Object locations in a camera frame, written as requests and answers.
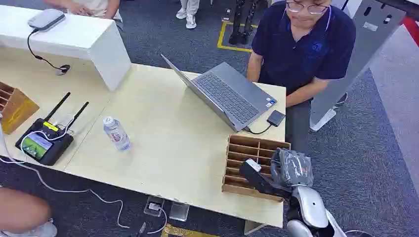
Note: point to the clear plastic water bottle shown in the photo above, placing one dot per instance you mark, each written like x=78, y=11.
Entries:
x=117, y=134

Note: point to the grey open laptop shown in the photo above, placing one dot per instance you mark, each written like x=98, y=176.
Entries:
x=229, y=95

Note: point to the metal floor plate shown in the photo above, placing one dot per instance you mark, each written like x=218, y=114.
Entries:
x=179, y=211

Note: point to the white desk riser shelf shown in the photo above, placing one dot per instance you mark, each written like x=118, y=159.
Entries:
x=82, y=39

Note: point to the grey flat device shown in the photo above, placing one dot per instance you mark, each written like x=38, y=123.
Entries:
x=46, y=19

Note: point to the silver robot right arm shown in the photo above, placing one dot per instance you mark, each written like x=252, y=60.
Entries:
x=311, y=206

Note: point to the person behind white shelf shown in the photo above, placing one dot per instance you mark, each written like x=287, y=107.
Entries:
x=91, y=8

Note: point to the red object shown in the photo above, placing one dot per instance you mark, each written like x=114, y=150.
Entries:
x=411, y=29

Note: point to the grey standing panel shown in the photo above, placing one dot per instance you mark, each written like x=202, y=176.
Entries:
x=356, y=59

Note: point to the black external drive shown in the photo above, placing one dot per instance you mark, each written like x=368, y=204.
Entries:
x=276, y=118

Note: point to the wooden slotted box with side panel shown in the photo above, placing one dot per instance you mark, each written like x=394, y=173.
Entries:
x=18, y=109

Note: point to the person behind laptop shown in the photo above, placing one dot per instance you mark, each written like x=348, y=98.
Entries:
x=301, y=55

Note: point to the person's bare knee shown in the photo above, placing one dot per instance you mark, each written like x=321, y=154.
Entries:
x=23, y=209

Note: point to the floor socket box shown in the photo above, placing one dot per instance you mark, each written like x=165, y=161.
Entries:
x=153, y=206

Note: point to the person's legs with white shoes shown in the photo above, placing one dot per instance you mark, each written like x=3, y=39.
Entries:
x=191, y=18

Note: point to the black robot legs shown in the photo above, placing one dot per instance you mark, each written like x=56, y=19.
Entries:
x=242, y=23

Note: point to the black controller with antennas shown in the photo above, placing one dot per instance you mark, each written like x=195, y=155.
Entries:
x=46, y=144

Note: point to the wooden slotted card box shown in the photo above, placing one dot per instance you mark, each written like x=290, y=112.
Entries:
x=244, y=152

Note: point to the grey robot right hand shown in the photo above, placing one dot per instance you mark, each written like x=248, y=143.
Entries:
x=293, y=168

